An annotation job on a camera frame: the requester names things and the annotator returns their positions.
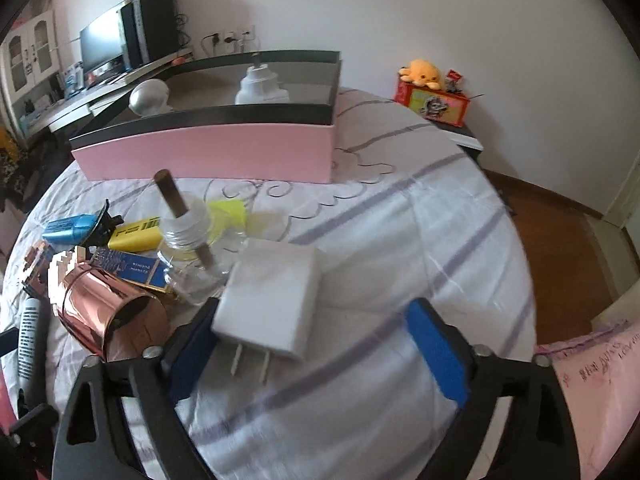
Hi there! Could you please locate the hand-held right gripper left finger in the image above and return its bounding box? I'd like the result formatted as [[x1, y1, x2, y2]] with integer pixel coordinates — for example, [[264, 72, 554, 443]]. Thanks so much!
[[52, 299, 221, 480]]

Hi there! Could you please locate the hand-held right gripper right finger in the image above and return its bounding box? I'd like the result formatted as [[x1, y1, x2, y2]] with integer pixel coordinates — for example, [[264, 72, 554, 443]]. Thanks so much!
[[404, 297, 586, 480]]

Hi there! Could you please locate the white charger plug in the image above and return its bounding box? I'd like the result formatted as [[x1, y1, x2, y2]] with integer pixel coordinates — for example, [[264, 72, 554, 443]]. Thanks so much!
[[210, 237, 326, 378]]

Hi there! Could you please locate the blue card box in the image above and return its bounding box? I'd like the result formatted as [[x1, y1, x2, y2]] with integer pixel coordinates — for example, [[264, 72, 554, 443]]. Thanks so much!
[[92, 246, 176, 293]]

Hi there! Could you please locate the black hair clip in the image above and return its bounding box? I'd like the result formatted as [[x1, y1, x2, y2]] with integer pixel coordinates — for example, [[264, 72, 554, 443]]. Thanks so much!
[[82, 200, 123, 256]]

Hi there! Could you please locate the pink storage box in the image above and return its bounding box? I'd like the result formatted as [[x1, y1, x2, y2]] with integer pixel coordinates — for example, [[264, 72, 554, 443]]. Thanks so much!
[[69, 50, 346, 185]]

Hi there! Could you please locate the rose gold metallic cup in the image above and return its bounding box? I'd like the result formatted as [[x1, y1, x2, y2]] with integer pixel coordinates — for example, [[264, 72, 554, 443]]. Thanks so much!
[[52, 262, 173, 363]]

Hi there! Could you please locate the glass bottle with wick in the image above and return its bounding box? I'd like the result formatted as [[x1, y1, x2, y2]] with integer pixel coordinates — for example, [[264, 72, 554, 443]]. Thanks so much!
[[154, 169, 251, 307]]

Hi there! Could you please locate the yellow highlighter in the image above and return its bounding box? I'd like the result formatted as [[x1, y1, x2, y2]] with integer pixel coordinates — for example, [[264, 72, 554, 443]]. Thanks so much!
[[107, 199, 249, 252]]

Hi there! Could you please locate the white striped bedspread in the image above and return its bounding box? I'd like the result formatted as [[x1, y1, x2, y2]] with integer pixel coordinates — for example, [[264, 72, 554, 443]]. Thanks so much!
[[5, 87, 538, 480]]

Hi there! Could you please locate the grey tube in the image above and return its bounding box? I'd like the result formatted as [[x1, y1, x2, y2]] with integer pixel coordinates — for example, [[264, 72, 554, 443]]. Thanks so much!
[[17, 296, 53, 391]]

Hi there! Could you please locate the pink plastic bag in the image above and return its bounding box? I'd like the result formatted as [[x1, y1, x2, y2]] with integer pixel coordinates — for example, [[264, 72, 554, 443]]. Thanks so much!
[[535, 320, 640, 480]]

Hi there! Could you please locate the brick block toy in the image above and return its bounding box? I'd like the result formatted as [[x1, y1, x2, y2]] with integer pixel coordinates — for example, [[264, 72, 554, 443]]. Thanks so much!
[[20, 240, 91, 311]]

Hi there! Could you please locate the black side table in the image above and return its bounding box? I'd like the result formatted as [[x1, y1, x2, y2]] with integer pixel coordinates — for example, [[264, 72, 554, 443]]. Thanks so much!
[[447, 122, 485, 166]]

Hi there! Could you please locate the white door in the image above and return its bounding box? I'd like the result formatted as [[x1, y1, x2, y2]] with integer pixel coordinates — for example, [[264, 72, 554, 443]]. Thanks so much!
[[602, 150, 640, 231]]

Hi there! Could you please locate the red printed box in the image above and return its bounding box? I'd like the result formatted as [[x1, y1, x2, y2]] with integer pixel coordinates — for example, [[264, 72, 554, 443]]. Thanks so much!
[[394, 77, 475, 127]]

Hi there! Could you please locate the dark patterned cloth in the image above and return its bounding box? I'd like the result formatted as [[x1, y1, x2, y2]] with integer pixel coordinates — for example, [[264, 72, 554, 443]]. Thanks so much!
[[0, 130, 56, 211]]

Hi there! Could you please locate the white shell figure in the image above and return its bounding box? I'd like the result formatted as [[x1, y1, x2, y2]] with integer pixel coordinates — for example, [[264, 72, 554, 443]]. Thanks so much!
[[129, 79, 173, 117]]

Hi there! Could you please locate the white desk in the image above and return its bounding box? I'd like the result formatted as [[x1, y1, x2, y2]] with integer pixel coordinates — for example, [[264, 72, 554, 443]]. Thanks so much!
[[12, 45, 196, 136]]

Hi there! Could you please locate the yellow plush octopus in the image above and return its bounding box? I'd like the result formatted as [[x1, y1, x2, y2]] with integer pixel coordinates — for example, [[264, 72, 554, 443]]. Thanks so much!
[[398, 59, 446, 92]]

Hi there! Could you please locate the white plug-in device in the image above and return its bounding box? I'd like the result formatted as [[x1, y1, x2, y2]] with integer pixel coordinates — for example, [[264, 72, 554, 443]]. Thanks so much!
[[235, 52, 291, 106]]

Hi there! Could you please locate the blue white box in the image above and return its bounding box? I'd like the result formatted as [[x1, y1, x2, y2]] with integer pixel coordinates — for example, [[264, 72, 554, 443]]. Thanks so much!
[[62, 62, 83, 96]]

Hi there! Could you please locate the computer monitor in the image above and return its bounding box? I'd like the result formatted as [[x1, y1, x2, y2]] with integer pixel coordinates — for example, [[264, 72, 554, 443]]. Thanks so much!
[[80, 14, 126, 77]]

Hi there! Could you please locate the white glass-door cabinet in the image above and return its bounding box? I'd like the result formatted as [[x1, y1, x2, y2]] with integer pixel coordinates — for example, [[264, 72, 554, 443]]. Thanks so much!
[[0, 10, 63, 111]]

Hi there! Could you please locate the wall socket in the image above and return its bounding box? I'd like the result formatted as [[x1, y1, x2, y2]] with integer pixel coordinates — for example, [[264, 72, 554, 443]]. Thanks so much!
[[202, 25, 258, 53]]

